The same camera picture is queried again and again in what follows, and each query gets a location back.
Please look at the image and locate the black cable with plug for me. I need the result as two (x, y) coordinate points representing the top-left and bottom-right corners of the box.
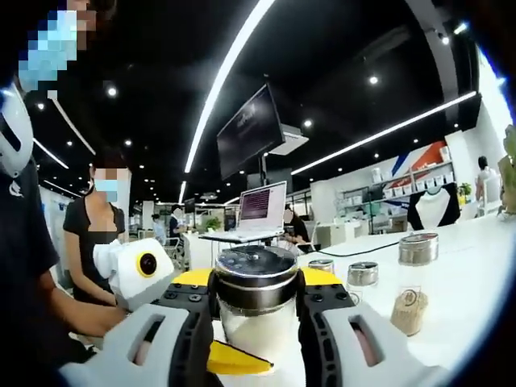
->
(318, 239), (402, 258)

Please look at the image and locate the open white laptop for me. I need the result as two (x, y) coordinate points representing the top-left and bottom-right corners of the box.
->
(207, 180), (288, 239)

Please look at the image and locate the white worn device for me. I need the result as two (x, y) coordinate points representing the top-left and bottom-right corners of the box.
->
(0, 82), (34, 178)

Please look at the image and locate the operator in black shirt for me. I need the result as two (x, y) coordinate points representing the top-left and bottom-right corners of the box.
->
(0, 156), (96, 380)

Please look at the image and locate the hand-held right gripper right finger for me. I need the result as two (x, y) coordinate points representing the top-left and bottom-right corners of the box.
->
(296, 268), (448, 387)

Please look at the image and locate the black and white shirt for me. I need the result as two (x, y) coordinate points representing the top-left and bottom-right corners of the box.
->
(406, 185), (460, 231)

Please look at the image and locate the small seasoning bottle white powder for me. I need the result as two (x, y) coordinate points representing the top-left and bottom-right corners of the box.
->
(308, 259), (335, 279)

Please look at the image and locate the tall seasoning bottle white powder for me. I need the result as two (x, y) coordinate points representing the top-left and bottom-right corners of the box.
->
(213, 246), (302, 366)

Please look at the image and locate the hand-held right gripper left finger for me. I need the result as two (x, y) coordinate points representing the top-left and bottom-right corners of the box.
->
(58, 268), (221, 387)

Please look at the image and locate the curved ceiling light strip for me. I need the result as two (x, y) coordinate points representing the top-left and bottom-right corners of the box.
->
(184, 0), (277, 174)

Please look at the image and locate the white ceiling air conditioner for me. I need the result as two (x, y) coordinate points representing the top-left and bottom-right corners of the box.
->
(268, 123), (310, 156)

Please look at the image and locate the shelf with white bins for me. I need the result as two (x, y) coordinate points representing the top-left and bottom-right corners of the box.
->
(336, 144), (455, 233)

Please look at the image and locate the straight ceiling light strip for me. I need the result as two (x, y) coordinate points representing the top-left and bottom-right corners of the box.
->
(290, 90), (477, 177)

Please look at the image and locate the tall seasoning bottle brown powder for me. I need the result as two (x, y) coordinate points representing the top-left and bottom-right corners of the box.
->
(389, 232), (440, 338)

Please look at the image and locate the small seasoning bottle beige powder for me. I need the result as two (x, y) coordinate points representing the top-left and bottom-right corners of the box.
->
(346, 261), (380, 303)

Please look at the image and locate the hanging black monitor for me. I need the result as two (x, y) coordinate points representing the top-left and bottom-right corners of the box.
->
(216, 82), (286, 181)

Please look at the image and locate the brown paper bag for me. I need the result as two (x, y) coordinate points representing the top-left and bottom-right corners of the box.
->
(497, 155), (516, 213)

